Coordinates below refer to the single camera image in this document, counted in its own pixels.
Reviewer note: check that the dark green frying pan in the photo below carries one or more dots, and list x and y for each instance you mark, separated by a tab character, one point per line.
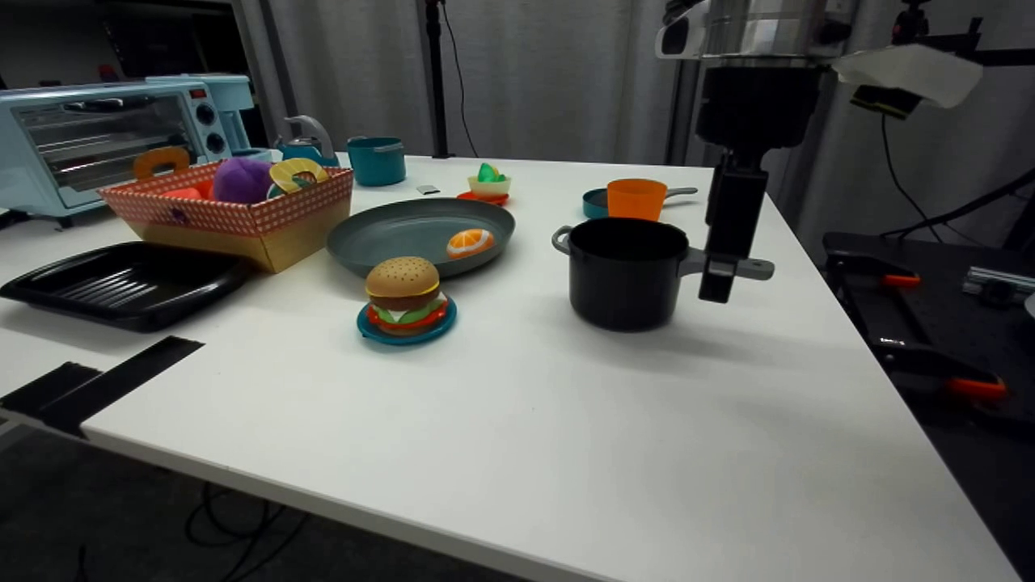
400	238

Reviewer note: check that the red toy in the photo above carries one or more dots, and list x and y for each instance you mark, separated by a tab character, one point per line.
193	191

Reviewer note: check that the black tray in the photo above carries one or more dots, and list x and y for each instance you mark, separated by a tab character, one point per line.
116	281

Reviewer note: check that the small teal saucer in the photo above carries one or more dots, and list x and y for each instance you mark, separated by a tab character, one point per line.
410	337

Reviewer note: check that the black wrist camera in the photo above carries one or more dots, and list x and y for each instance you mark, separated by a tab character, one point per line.
885	100

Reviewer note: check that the black tape strip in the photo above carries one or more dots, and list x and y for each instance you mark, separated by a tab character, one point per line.
50	386
129	373

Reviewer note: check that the purple toy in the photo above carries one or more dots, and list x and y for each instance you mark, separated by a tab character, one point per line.
239	182

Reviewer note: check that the teal pot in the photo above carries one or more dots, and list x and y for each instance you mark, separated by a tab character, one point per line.
376	164

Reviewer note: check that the black low platform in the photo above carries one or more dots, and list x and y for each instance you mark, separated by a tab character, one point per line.
939	324

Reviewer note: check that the light blue toaster oven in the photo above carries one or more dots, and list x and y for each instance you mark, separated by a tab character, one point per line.
99	141

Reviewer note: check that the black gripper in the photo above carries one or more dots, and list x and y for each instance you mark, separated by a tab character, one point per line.
762	107

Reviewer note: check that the orange plastic cup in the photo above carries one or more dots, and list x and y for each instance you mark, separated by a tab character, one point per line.
635	197

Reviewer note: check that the white wrist mount plate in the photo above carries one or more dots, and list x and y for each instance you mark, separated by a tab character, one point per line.
915	68

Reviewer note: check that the red patterned cardboard basket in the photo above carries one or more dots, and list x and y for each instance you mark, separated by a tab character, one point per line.
237	227

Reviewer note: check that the toy burger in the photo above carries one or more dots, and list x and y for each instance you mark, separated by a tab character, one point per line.
405	281

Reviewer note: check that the grey device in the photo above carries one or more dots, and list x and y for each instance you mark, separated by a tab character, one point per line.
998	281

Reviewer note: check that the green yellow toy corn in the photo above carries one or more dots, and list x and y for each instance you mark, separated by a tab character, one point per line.
489	179

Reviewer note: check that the small red plate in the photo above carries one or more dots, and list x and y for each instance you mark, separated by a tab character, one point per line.
484	197

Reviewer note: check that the brown pretzel toy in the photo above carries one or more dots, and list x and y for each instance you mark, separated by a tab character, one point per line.
147	164

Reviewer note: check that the black camera boom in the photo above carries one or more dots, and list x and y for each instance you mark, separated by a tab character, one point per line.
911	20

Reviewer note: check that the toy fried egg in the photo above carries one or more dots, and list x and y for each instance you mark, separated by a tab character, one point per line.
470	245

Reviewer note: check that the black vertical pole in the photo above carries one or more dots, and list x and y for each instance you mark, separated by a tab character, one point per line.
435	74

